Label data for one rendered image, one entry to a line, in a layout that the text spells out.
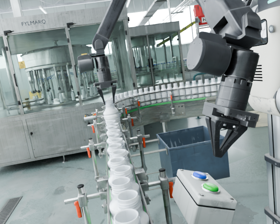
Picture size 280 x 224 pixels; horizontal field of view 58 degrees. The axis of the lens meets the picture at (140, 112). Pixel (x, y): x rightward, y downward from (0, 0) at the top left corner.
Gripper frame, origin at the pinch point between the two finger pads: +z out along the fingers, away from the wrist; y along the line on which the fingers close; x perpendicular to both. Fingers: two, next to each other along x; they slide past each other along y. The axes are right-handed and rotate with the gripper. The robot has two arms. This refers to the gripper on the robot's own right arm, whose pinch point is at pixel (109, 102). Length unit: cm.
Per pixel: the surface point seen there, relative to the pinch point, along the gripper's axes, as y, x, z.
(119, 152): -0.3, 45.8, 8.3
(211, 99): -92, -105, 26
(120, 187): 1, 67, 8
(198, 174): -16, 60, 12
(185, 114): -71, -124, 39
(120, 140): -1.4, 36.9, 7.8
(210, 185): -17, 66, 12
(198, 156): -41, -9, 36
